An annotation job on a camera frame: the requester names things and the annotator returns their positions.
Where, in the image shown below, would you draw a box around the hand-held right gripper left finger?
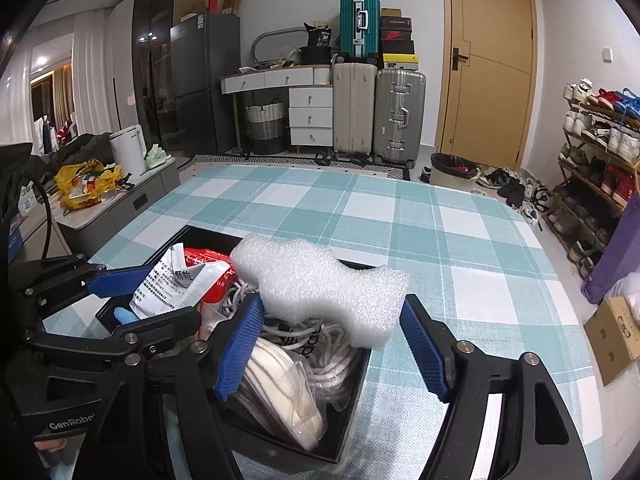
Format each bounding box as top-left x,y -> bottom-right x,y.
127,292 -> 266,480

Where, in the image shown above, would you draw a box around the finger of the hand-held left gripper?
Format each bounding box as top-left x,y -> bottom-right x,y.
22,306 -> 201,361
10,255 -> 157,320

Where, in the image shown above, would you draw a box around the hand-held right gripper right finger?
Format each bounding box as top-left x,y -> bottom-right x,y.
400,294 -> 593,480

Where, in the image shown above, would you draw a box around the white cable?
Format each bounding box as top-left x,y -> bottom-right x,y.
220,280 -> 262,320

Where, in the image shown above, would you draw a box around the white medicine packet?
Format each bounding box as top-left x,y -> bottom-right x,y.
131,244 -> 226,318

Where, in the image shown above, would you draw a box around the bagged white face masks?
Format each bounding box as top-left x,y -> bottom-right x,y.
234,337 -> 327,452

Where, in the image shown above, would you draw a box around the red white plastic packet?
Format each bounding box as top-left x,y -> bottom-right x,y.
182,246 -> 238,307

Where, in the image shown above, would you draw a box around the black storage box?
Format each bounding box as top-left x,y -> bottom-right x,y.
95,225 -> 408,464

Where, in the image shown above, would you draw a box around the bagged white socks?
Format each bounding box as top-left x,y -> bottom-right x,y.
265,317 -> 367,411

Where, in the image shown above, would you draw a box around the white foam piece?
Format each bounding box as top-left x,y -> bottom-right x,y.
229,232 -> 409,352

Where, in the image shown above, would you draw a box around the person's left hand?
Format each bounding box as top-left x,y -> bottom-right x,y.
34,439 -> 81,458

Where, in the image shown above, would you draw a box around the grey side cabinet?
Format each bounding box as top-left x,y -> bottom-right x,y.
52,155 -> 181,256

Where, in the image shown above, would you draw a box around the yellow plastic bag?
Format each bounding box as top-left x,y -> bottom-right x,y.
54,160 -> 123,211

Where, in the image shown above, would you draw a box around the white air purifier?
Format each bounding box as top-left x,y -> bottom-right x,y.
110,125 -> 147,176

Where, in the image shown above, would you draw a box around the green wet wipes pack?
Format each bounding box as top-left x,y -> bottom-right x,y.
145,144 -> 176,171

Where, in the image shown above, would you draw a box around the teal white checked tablecloth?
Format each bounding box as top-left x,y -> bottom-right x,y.
30,162 -> 608,480

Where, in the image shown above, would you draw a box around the dark clothes heap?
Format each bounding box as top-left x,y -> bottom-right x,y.
47,132 -> 115,168

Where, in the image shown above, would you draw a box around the scattered pile of shoes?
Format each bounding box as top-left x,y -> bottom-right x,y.
420,165 -> 556,226

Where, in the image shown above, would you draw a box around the dark round basket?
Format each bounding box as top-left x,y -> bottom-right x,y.
430,152 -> 483,192

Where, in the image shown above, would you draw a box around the printed cardboard box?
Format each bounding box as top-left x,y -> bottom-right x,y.
584,296 -> 640,387

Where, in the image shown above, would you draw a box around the wooden shoe rack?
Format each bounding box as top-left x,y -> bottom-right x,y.
542,82 -> 640,281

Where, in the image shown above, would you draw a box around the white plastic bag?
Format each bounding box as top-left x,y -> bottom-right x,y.
607,272 -> 640,322

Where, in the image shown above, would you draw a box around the woven laundry basket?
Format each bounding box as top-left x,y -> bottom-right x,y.
244,101 -> 288,156

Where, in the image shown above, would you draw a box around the white curtain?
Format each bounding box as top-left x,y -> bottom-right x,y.
72,10 -> 136,136

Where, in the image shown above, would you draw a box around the purple bag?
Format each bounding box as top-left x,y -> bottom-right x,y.
582,205 -> 640,306

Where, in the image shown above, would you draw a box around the grey refrigerator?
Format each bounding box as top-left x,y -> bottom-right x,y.
170,11 -> 242,148

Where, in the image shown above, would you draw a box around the dark glass wardrobe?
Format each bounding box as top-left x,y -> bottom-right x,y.
132,0 -> 208,151

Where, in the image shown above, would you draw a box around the silver suitcase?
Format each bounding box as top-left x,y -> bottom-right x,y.
372,67 -> 427,167

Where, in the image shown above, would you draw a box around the white desk with drawers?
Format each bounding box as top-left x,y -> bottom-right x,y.
220,65 -> 335,153

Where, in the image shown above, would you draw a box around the beige suitcase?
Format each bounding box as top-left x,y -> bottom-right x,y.
332,62 -> 379,158

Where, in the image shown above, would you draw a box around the rows of assorted sneakers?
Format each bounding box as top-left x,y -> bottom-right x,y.
555,79 -> 640,276

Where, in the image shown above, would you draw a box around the wooden door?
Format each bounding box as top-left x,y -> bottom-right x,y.
435,0 -> 538,171

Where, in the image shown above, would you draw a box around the black bag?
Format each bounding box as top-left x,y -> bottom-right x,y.
299,22 -> 335,66

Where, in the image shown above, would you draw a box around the green suitcase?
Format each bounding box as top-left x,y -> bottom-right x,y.
340,0 -> 382,66

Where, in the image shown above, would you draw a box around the black cable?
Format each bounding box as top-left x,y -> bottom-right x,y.
27,170 -> 57,261

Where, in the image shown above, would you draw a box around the grey oval frame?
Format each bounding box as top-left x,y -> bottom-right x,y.
251,27 -> 308,68

